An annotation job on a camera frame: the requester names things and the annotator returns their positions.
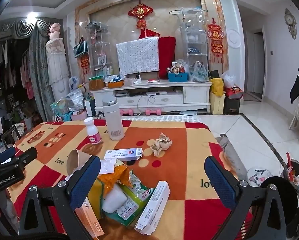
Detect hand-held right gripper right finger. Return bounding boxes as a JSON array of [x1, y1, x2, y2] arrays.
[[205, 156, 299, 240]]

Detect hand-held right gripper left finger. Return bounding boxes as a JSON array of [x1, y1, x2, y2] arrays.
[[17, 155, 102, 240]]

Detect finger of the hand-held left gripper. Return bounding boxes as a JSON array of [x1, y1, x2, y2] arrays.
[[0, 147, 38, 167]]

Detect white blue medicine box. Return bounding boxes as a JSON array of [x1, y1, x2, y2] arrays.
[[104, 147, 143, 161]]

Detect beige plush toy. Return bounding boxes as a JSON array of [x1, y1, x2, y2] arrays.
[[151, 133, 172, 157]]

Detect yellow green cloth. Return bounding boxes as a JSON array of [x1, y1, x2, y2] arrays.
[[87, 177, 105, 220]]

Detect brown paper cup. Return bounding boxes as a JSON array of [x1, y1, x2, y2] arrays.
[[66, 149, 95, 178]]

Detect orange snack bag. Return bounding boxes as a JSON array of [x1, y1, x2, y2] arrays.
[[99, 160, 132, 193]]

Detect green white snack bag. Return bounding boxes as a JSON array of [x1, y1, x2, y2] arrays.
[[102, 184, 128, 214]]

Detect cat print round cushion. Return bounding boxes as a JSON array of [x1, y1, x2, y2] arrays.
[[247, 167, 266, 187]]

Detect orange medicine box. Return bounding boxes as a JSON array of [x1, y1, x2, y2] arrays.
[[76, 197, 105, 238]]

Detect white pink-label pill bottle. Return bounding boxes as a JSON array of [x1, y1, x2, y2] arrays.
[[84, 117, 102, 144]]

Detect patchwork printed blanket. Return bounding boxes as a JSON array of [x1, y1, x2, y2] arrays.
[[11, 119, 254, 240]]

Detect green plastic packet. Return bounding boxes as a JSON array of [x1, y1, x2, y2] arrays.
[[117, 172, 155, 227]]

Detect white thermos bottle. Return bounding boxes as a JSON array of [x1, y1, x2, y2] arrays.
[[102, 96, 125, 140]]

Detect long white medicine box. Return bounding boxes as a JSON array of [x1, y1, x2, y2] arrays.
[[135, 181, 170, 233]]

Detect silver foil bag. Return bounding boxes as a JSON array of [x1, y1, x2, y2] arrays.
[[66, 89, 86, 110]]

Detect black box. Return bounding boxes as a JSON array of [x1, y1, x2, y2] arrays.
[[223, 97, 241, 114]]

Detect beige cardboard box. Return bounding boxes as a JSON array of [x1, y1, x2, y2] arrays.
[[210, 92, 225, 115]]

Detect black waste bin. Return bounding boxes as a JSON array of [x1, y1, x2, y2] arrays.
[[283, 151, 299, 188]]

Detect hanging clothes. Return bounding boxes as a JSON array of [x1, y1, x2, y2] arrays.
[[0, 40, 32, 100]]

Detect red gift box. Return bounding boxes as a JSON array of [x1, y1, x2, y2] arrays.
[[225, 86, 244, 99]]

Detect white TV cabinet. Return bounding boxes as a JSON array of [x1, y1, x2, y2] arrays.
[[92, 81, 212, 114]]

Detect grey patterned curtain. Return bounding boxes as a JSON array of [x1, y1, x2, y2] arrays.
[[29, 17, 55, 120]]

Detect yellow bag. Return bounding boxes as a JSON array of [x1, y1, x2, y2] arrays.
[[210, 78, 225, 98]]

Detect gold gift bag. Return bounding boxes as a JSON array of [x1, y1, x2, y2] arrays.
[[89, 77, 105, 91]]

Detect lace-covered standing air conditioner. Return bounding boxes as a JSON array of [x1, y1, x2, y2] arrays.
[[46, 37, 71, 100]]

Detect clear white plastic bag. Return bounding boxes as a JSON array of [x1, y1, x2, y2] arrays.
[[221, 70, 236, 87]]

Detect white green plastic bag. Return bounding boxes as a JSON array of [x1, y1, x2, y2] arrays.
[[191, 61, 208, 82]]

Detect blue storage basket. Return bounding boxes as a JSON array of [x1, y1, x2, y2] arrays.
[[168, 72, 189, 82]]

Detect striped tote bag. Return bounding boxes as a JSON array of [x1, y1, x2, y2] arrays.
[[73, 37, 89, 58]]

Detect door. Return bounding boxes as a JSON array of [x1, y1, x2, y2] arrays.
[[246, 31, 264, 99]]

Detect pink plush toy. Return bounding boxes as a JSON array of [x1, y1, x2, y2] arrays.
[[48, 23, 61, 39]]

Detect clear glass display shelf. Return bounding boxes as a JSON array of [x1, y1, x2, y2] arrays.
[[181, 7, 209, 80], [86, 21, 113, 78]]

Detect white cloth-covered television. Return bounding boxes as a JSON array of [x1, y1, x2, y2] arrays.
[[116, 36, 160, 75]]

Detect red cloth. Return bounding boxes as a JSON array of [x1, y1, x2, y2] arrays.
[[159, 36, 176, 79]]

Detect red hanging banner ornament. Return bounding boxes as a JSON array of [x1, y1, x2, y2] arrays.
[[207, 17, 224, 65]]

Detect small red wall banner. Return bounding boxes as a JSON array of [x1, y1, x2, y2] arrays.
[[79, 56, 89, 77]]

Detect ornate wall clock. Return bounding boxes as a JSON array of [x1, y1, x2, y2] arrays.
[[285, 8, 297, 40]]

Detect red knot wall ornament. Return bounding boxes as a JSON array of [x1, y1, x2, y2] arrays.
[[128, 4, 154, 29]]

